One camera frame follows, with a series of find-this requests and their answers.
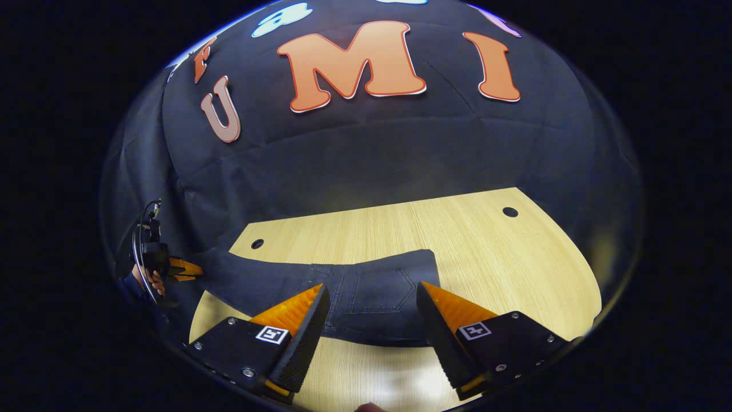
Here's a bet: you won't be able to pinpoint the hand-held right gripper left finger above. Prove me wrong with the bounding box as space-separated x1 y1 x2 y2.
183 283 331 406

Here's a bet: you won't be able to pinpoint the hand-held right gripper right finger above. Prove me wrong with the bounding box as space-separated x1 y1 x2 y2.
416 280 571 402

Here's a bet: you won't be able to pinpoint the dark grey jeans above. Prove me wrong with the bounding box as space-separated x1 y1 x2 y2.
172 247 441 348

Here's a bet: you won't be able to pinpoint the black backdrop cloth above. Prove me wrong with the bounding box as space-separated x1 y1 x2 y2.
100 0 644 321

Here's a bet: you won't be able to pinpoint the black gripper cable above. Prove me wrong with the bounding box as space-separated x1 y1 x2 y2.
132 198 164 304

